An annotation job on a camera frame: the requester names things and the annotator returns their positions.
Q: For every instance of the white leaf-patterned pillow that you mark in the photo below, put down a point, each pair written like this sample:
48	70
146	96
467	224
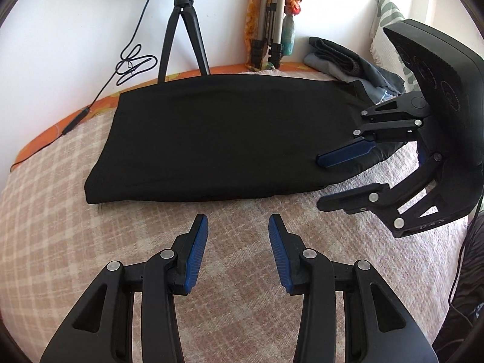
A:
389	37

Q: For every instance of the black pants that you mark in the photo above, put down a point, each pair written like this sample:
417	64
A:
227	136

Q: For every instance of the pile of dark clothes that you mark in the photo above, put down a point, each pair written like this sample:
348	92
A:
351	66

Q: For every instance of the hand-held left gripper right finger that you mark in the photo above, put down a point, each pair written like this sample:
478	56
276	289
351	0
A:
279	250

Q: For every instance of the folded grey tripod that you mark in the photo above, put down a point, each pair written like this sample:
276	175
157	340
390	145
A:
269	15

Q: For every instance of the orange floral garland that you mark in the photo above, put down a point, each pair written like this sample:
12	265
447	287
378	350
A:
292	3

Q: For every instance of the black mini tripod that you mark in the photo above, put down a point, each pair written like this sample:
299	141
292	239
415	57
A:
183	26

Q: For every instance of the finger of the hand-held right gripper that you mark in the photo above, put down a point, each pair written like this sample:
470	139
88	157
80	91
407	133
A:
340	200
342	155

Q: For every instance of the checkered beige blanket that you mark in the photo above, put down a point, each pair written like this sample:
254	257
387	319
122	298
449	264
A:
234	234

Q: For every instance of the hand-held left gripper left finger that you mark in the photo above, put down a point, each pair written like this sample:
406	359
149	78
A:
196	250

